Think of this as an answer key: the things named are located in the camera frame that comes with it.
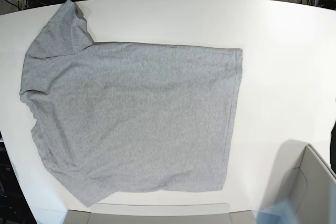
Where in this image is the grey T-shirt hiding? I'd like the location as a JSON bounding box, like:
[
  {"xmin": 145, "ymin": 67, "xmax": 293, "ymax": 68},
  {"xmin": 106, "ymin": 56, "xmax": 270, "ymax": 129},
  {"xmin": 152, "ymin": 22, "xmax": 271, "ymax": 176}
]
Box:
[{"xmin": 19, "ymin": 1, "xmax": 243, "ymax": 207}]

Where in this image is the grey chair at bottom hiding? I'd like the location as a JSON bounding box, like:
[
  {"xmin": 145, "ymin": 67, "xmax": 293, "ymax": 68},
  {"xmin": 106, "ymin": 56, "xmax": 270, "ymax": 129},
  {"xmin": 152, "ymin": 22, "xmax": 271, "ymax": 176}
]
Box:
[{"xmin": 64, "ymin": 204, "xmax": 256, "ymax": 223}]

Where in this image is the grey chair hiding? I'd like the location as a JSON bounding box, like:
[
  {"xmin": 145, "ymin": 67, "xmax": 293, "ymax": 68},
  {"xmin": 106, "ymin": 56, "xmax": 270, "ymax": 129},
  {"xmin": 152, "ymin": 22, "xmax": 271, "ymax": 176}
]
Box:
[
  {"xmin": 274, "ymin": 145, "xmax": 335, "ymax": 224},
  {"xmin": 64, "ymin": 204, "xmax": 256, "ymax": 223}
]

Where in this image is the grey chair at right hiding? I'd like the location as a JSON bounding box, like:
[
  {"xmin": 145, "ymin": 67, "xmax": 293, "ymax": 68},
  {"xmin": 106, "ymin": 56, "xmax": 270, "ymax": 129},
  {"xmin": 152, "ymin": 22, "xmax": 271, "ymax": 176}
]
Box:
[{"xmin": 274, "ymin": 145, "xmax": 335, "ymax": 224}]

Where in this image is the blue translucent object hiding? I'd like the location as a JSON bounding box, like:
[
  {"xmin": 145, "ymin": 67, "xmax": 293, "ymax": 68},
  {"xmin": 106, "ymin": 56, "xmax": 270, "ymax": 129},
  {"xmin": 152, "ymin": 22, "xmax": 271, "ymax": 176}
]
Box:
[{"xmin": 255, "ymin": 200, "xmax": 300, "ymax": 224}]

